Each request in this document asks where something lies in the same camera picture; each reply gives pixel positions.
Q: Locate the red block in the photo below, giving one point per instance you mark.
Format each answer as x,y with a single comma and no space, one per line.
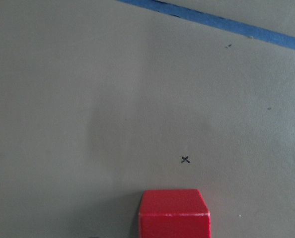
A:
173,213

